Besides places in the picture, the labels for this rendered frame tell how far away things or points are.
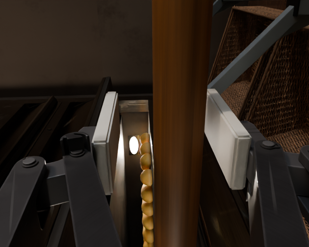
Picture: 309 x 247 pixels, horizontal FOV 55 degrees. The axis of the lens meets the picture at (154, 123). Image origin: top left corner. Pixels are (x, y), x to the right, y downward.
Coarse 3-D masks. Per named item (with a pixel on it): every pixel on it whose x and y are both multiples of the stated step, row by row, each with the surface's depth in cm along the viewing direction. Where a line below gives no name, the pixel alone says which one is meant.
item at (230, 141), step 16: (208, 96) 19; (208, 112) 19; (224, 112) 16; (208, 128) 19; (224, 128) 15; (240, 128) 14; (224, 144) 15; (240, 144) 13; (224, 160) 15; (240, 160) 14; (240, 176) 14
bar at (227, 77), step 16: (224, 0) 93; (240, 0) 93; (288, 0) 52; (304, 0) 49; (288, 16) 50; (304, 16) 51; (272, 32) 52; (288, 32) 52; (256, 48) 53; (240, 64) 54; (224, 80) 55; (208, 240) 31
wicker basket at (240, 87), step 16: (240, 16) 155; (256, 16) 156; (272, 16) 110; (224, 32) 158; (240, 32) 159; (256, 32) 159; (224, 48) 162; (240, 48) 163; (272, 48) 141; (224, 64) 166; (256, 64) 162; (208, 80) 169; (240, 80) 171; (256, 80) 114; (224, 96) 161; (240, 96) 155; (288, 96) 118; (240, 112) 119
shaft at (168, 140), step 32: (160, 0) 14; (192, 0) 13; (160, 32) 14; (192, 32) 14; (160, 64) 15; (192, 64) 14; (160, 96) 16; (192, 96) 15; (160, 128) 16; (192, 128) 16; (160, 160) 17; (192, 160) 17; (160, 192) 18; (192, 192) 18; (160, 224) 19; (192, 224) 19
